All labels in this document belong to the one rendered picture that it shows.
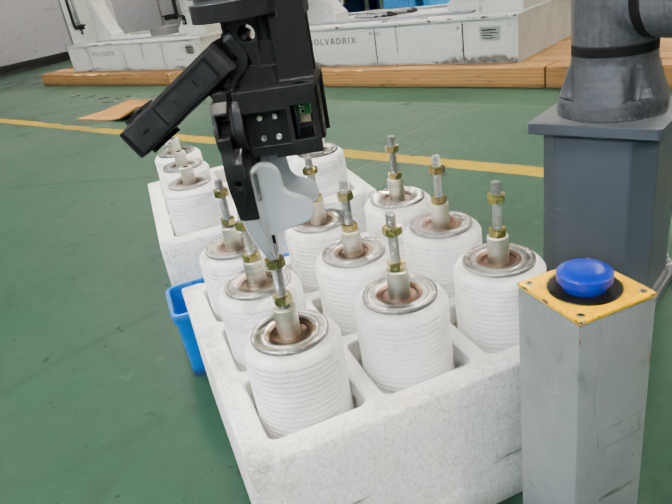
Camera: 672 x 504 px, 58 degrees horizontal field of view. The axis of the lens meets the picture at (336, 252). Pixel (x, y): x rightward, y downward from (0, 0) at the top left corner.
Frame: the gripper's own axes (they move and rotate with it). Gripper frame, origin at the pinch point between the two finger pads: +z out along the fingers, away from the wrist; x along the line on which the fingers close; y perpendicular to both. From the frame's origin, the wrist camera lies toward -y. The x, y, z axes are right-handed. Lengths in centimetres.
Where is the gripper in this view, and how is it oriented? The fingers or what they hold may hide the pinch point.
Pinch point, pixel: (263, 242)
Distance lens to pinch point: 54.3
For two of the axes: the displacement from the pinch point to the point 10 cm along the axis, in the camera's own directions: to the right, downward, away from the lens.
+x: 0.6, -4.5, 8.9
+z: 1.5, 8.9, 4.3
